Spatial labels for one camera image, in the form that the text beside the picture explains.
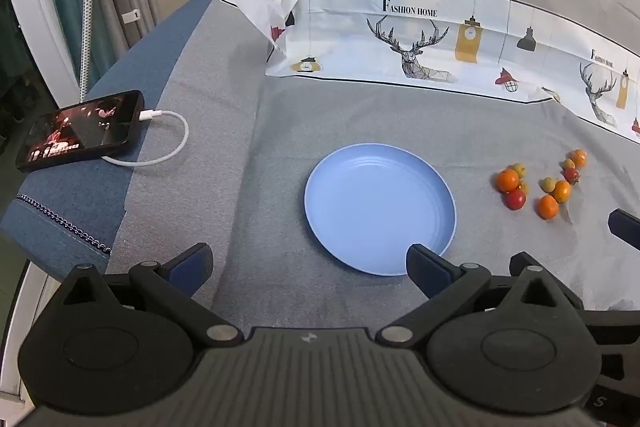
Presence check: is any metal bead chain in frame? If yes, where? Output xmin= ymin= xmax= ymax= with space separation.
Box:
xmin=16 ymin=194 xmax=112 ymax=256

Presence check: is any blue plate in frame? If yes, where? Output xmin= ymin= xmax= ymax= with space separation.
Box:
xmin=304 ymin=143 xmax=457 ymax=277

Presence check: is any dotted white strap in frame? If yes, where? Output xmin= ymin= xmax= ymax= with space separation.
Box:
xmin=78 ymin=0 xmax=99 ymax=104

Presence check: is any printed deer pattern cloth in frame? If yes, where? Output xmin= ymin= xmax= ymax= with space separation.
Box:
xmin=216 ymin=0 xmax=640 ymax=145

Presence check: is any black smartphone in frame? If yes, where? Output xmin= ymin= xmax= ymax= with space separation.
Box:
xmin=15 ymin=90 xmax=146 ymax=172

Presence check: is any white charging cable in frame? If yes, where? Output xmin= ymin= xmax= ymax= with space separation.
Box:
xmin=102 ymin=108 xmax=190 ymax=168

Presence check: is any white furniture edge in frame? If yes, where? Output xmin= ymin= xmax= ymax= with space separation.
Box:
xmin=0 ymin=257 xmax=53 ymax=404

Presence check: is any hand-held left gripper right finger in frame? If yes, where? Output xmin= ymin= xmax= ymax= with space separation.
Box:
xmin=375 ymin=243 xmax=585 ymax=348

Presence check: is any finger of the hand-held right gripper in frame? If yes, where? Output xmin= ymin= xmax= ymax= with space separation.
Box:
xmin=607 ymin=208 xmax=640 ymax=252

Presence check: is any blue denim cloth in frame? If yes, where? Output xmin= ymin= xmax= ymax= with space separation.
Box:
xmin=0 ymin=0 xmax=251 ymax=278

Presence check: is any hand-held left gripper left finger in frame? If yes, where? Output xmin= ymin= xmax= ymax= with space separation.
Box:
xmin=50 ymin=243 xmax=244 ymax=348

